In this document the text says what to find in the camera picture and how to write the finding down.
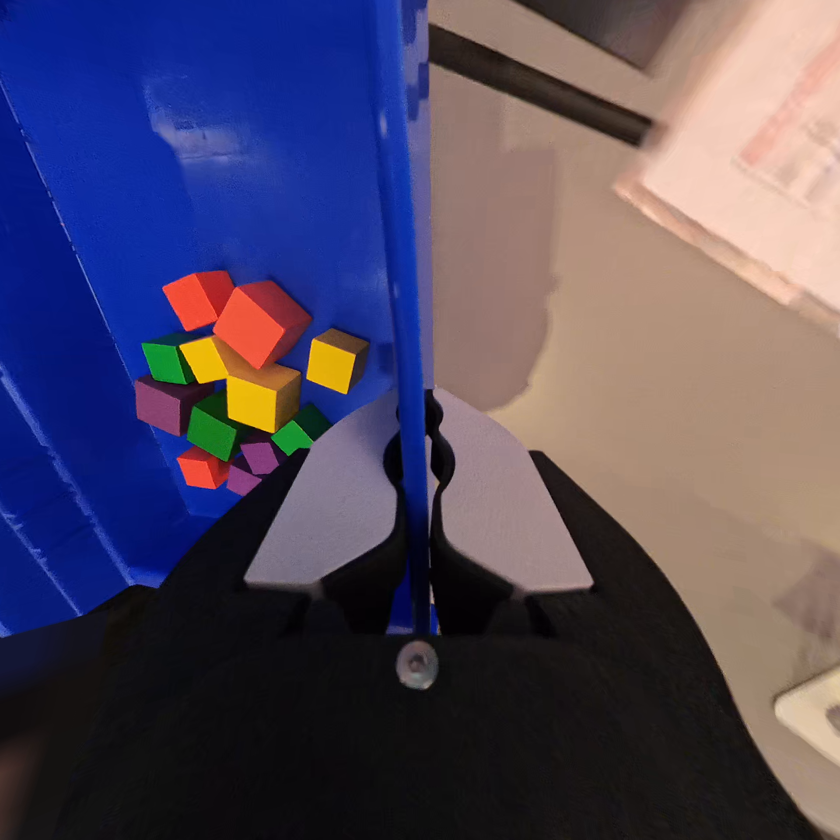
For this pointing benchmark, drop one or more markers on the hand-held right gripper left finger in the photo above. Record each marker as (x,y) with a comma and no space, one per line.
(328,518)

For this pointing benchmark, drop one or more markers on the purple wooden cube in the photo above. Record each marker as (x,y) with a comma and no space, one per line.
(241,480)
(161,405)
(262,456)

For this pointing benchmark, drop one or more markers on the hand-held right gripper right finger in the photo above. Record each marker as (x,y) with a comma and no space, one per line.
(512,518)

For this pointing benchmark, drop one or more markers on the paper in plastic sleeve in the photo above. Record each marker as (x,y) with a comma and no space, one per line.
(754,164)

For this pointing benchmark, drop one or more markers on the blue plastic bin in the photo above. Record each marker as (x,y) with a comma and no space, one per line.
(229,164)

